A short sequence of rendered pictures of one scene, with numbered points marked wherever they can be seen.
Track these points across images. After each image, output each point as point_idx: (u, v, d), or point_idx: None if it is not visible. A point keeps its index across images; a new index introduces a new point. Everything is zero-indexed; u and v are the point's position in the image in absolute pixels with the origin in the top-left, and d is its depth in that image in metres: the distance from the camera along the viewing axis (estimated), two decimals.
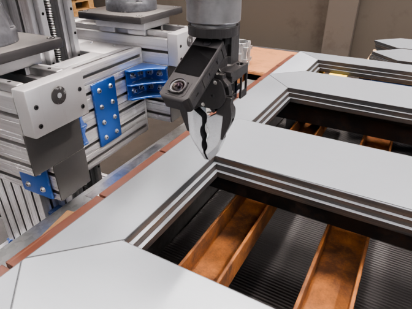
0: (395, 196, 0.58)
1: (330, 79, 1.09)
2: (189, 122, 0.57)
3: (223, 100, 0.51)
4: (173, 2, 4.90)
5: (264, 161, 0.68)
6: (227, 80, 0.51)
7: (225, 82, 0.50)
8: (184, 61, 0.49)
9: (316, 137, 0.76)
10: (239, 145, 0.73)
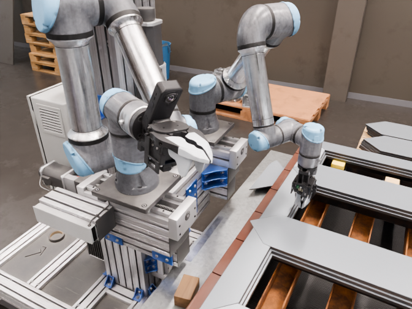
0: (368, 276, 1.13)
1: (333, 173, 1.65)
2: (174, 142, 0.60)
3: (187, 124, 0.67)
4: (190, 38, 5.45)
5: (298, 251, 1.23)
6: None
7: (179, 122, 0.69)
8: (150, 104, 0.67)
9: (326, 231, 1.31)
10: (282, 238, 1.28)
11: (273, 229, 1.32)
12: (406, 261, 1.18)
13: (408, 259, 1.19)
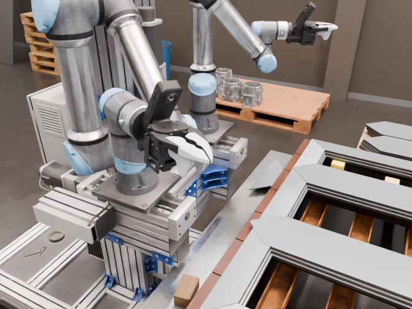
0: (368, 276, 1.13)
1: (333, 173, 1.65)
2: (174, 142, 0.60)
3: (187, 124, 0.67)
4: (190, 38, 5.45)
5: (298, 251, 1.23)
6: None
7: (179, 122, 0.69)
8: (150, 104, 0.67)
9: (326, 231, 1.31)
10: (282, 238, 1.28)
11: (273, 229, 1.32)
12: (406, 261, 1.18)
13: (408, 259, 1.19)
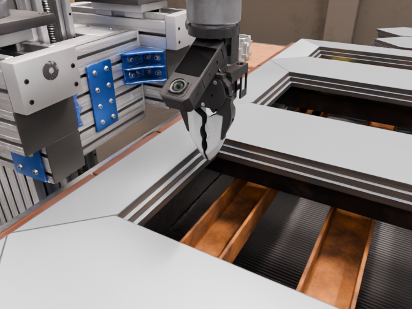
0: None
1: (332, 64, 1.07)
2: (189, 122, 0.57)
3: (223, 100, 0.51)
4: None
5: (276, 143, 0.64)
6: (227, 80, 0.51)
7: (225, 82, 0.50)
8: (184, 61, 0.49)
9: (330, 120, 0.72)
10: (249, 128, 0.69)
11: (234, 118, 0.73)
12: None
13: None
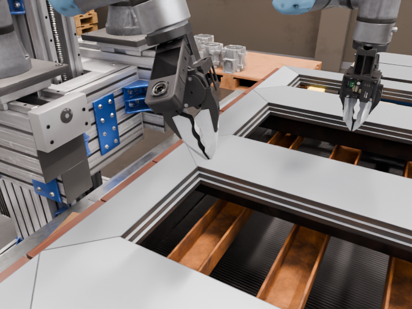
0: (355, 205, 0.69)
1: (306, 94, 1.22)
2: (179, 130, 0.57)
3: (203, 92, 0.53)
4: None
5: (248, 173, 0.79)
6: (200, 72, 0.53)
7: (199, 75, 0.52)
8: (155, 68, 0.50)
9: (295, 152, 0.87)
10: (228, 159, 0.84)
11: (216, 149, 0.88)
12: None
13: None
